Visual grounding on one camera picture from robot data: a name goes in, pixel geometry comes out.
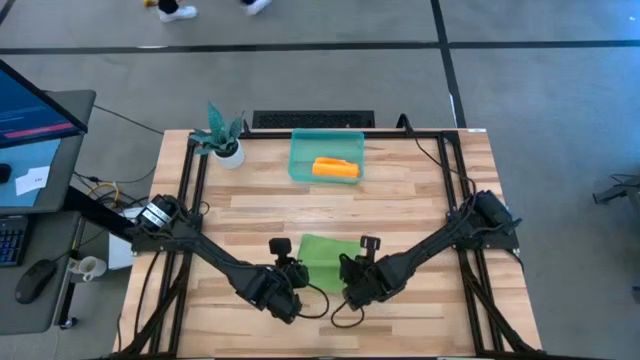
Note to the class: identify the small black round object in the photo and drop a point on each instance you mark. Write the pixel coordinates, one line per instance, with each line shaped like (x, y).
(4, 173)

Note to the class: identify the white table edge label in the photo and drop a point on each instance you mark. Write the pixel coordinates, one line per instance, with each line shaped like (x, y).
(476, 130)

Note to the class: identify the black computer mouse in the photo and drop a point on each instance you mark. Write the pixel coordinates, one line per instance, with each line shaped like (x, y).
(32, 282)

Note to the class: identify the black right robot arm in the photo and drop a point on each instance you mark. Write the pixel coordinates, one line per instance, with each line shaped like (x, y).
(430, 245)

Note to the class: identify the green microfiber towel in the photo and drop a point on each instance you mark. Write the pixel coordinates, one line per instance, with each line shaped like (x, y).
(322, 255)

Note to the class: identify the teal plastic basket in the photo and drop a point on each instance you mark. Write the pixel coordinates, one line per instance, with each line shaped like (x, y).
(300, 145)

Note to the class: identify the grey side desk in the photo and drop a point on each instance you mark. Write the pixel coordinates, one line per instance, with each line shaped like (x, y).
(50, 310)

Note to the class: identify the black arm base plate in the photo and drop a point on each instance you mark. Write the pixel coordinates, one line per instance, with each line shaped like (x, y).
(142, 246)
(505, 243)

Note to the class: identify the black floor stand leg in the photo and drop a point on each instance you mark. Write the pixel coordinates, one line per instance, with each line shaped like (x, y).
(620, 190)

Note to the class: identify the black desk strut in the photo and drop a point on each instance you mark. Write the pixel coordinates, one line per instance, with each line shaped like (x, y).
(95, 210)

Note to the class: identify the black aluminium table frame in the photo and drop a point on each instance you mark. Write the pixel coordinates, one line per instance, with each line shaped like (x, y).
(270, 135)

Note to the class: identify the blue-screen computer monitor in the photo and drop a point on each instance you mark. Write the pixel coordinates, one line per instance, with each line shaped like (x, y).
(30, 115)

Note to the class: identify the snake plant in white pot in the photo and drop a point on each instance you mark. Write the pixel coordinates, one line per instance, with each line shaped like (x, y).
(231, 157)

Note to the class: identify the white paper note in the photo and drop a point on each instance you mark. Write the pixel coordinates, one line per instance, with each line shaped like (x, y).
(32, 180)

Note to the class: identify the person's white shoe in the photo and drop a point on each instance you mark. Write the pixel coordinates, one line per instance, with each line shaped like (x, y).
(257, 6)
(177, 13)

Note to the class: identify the orange microfiber towel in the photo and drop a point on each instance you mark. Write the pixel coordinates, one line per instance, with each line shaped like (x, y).
(335, 168)

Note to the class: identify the black backlit keyboard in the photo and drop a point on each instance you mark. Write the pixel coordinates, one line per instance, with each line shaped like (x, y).
(12, 245)

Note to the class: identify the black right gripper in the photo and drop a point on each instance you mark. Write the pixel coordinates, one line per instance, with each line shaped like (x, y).
(367, 280)

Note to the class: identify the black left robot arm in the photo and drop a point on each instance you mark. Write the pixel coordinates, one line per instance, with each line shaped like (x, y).
(210, 252)

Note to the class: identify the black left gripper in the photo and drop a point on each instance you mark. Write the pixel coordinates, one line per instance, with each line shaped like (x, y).
(282, 290)

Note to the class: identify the white cup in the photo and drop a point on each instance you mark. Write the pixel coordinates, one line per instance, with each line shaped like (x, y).
(92, 267)

